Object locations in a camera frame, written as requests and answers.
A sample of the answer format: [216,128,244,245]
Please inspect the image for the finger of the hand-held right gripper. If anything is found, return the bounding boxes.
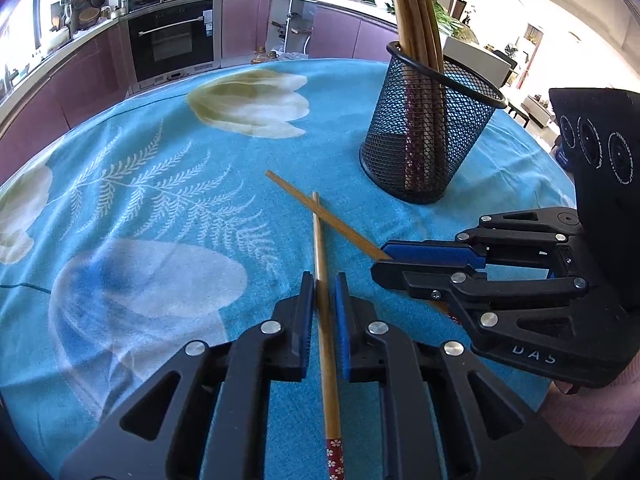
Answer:
[371,259,621,377]
[381,207,586,281]

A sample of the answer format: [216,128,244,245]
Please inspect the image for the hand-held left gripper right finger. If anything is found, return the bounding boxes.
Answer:
[334,272,586,480]

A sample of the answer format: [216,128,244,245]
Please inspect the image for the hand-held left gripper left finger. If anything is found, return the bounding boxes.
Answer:
[60,271,316,480]

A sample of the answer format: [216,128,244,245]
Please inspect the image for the red-patterned wooden chopstick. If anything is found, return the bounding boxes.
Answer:
[265,170,463,325]
[311,191,347,480]

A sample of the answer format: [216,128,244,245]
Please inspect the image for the black mesh holder cup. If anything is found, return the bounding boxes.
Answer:
[359,41,510,206]

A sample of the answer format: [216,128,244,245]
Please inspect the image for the bunch of wooden chopsticks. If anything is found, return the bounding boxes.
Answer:
[382,0,448,193]

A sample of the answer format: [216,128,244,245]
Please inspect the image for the person's right forearm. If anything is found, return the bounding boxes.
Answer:
[537,370,640,448]

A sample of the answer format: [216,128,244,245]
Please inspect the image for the black stool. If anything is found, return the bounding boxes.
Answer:
[507,102,533,128]

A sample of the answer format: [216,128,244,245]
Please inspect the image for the white cabinet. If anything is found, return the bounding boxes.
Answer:
[440,35,518,101]

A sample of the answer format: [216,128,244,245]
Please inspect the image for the green leafy vegetables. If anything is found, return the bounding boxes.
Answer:
[432,2,476,41]

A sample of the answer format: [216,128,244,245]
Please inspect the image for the blue floral tablecloth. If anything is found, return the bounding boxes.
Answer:
[0,57,576,480]

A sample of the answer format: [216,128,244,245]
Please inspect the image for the white kitchen countertop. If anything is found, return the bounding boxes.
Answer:
[0,0,401,131]

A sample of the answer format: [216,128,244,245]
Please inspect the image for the black built-in oven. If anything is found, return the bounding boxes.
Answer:
[125,0,221,86]

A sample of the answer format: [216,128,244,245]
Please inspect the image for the purple kitchen cabinets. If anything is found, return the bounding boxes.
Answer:
[0,0,401,186]

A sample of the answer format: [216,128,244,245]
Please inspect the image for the kitchen window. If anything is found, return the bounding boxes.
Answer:
[0,0,46,91]

